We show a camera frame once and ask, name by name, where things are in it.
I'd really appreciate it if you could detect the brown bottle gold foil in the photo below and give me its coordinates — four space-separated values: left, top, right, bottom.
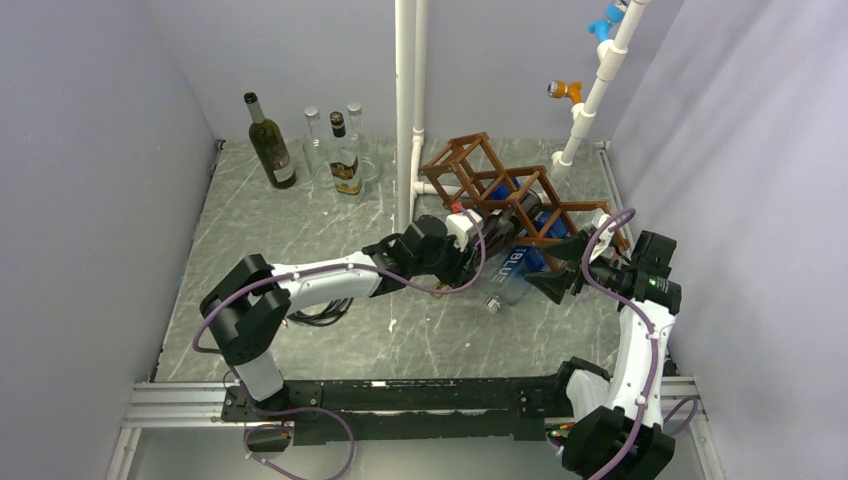
433 190 546 297

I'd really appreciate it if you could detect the clear blue-label bottle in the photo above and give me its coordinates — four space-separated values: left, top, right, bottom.
484 245 547 314
474 178 521 217

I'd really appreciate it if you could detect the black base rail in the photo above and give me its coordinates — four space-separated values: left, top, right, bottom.
221 357 610 446

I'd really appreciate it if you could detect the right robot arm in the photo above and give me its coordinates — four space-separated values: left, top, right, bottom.
550 231 682 479

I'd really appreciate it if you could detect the clear blue-label bottle left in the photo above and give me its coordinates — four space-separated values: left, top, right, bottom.
474 178 521 217

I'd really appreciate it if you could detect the white angled pvc pipe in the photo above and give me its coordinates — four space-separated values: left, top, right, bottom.
551 0 651 182

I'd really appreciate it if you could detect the coiled black cable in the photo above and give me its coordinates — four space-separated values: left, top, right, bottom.
284 298 356 329

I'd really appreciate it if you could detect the small dark bottle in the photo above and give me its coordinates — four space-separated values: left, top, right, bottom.
329 111 364 203

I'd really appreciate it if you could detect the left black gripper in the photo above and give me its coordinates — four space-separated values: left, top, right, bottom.
411 229 477 289

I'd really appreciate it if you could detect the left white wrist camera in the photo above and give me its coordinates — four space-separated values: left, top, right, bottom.
444 202 483 252

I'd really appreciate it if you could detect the white vertical pvc pipe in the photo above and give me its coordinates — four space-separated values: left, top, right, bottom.
394 0 436 231

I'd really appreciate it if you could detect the brown wooden wine rack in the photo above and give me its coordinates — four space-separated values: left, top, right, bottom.
419 132 611 249

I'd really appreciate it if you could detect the clear bottle dark label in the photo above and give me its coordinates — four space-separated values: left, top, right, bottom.
346 102 381 183

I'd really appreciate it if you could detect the orange pipe valve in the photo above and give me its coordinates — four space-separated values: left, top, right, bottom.
547 80 583 105

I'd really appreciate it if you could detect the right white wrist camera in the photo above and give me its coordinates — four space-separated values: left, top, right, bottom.
589 209 630 262

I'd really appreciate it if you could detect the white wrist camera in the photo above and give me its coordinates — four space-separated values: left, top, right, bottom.
589 209 630 262
444 202 483 252

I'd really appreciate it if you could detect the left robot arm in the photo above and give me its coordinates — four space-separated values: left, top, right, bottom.
199 210 499 420

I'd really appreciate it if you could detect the dark green wine bottle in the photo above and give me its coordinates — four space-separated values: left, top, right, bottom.
243 92 297 190

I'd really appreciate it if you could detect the blue pipe valve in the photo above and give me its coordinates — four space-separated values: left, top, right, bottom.
588 0 629 43

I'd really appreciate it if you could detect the clear bottle with cork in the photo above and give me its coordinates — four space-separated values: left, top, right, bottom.
303 106 334 188

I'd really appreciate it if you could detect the clear blue-label bottle right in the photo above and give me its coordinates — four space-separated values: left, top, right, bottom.
484 245 547 314

